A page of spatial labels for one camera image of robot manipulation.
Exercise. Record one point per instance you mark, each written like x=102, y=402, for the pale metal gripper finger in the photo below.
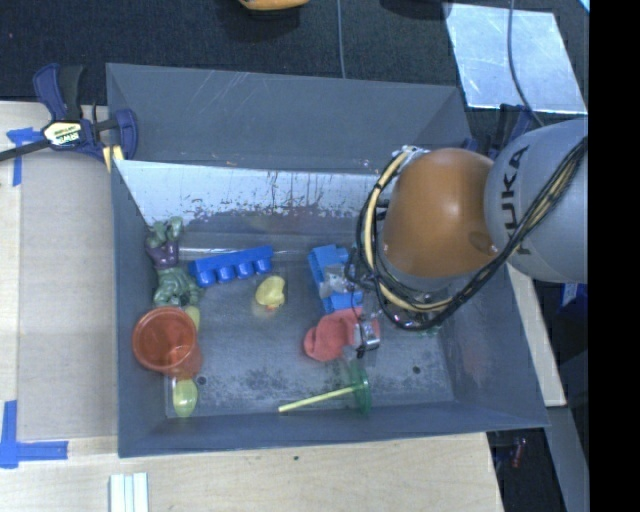
x=369, y=336
x=333, y=283

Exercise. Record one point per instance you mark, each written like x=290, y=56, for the short blue toy brick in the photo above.
x=325, y=260

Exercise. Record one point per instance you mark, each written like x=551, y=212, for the red cloth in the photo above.
x=327, y=340

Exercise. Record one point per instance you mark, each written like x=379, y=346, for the green lid with yellow straw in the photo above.
x=359, y=387

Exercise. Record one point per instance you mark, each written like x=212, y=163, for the yellow rubber duck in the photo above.
x=270, y=292

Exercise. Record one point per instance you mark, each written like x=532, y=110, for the long blue toy brick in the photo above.
x=230, y=267

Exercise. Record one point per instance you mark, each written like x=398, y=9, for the yellow-green toy fruit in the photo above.
x=184, y=398
x=193, y=316

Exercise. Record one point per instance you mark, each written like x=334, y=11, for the green toy figure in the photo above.
x=170, y=280

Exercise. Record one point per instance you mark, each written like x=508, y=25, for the grey metal bin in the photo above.
x=280, y=125

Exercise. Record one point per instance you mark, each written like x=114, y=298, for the orange plastic cup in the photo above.
x=162, y=342

